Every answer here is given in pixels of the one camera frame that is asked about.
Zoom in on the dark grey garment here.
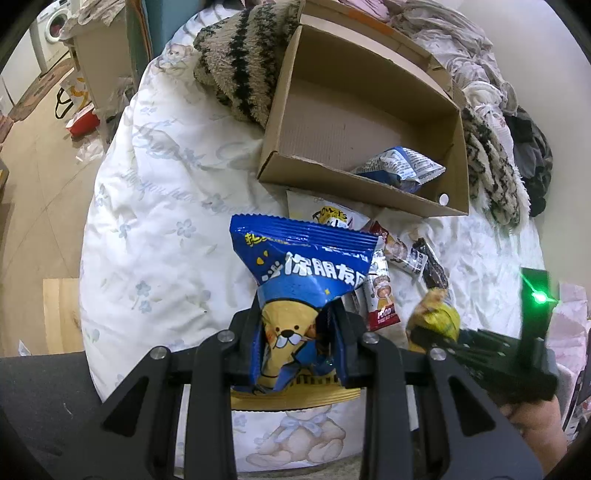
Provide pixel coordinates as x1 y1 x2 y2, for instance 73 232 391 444
503 106 555 217

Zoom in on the red bag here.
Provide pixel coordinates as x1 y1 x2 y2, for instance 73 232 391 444
68 108 101 138

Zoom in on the dark grey cloth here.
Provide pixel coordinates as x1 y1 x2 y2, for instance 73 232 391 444
0 353 112 480

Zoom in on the tote bag with black handles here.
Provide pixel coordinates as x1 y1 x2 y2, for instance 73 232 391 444
55 76 93 118

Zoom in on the pink printed cloth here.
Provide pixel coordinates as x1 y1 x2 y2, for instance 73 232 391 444
549 281 591 416

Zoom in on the person's right hand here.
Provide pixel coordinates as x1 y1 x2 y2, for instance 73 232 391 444
501 398 568 457

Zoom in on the yellow snack packet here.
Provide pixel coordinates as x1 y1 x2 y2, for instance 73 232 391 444
406 288 462 344

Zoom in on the white floral duvet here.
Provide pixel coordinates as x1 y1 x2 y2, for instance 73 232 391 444
78 23 555 472

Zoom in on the tan checkered snack packet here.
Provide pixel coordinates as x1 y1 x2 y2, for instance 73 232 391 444
229 374 362 412

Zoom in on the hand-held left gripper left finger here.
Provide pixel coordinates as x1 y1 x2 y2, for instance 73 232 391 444
44 295 267 480

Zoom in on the white cabinet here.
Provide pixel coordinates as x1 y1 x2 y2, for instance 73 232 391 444
69 9 134 139

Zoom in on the clear face print snack packet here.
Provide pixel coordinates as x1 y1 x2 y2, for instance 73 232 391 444
369 222 428 278

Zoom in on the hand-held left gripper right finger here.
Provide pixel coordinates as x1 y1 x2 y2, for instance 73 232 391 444
329 300 548 480

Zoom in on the brown floor rug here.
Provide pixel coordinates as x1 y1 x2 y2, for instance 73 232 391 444
9 65 75 123

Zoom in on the dark brown snack packet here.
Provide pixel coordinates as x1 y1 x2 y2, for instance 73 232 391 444
409 237 451 291

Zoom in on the white snack packet orange print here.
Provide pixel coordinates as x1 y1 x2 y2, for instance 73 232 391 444
285 188 370 229

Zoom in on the crumpled floral bedsheet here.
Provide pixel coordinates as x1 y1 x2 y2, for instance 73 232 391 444
383 0 522 116

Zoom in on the blue and white snack packet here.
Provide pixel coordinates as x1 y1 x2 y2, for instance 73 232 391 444
353 147 448 195

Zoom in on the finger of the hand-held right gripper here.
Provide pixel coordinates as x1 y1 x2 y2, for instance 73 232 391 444
406 324 466 359

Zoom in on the white washing machine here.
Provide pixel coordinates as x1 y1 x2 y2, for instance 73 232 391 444
34 2 71 70

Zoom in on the beige black patterned fuzzy blanket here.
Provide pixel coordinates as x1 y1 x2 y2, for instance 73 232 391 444
193 0 532 227

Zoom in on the blue beaver print snack bag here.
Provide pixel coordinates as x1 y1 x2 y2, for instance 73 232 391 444
229 213 386 393

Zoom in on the red and white snack packet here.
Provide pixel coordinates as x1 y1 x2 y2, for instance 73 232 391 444
364 249 397 331

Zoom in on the brown cardboard box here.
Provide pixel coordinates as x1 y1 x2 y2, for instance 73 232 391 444
257 0 471 217

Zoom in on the wooden board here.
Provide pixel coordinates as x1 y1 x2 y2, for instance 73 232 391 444
43 277 85 356

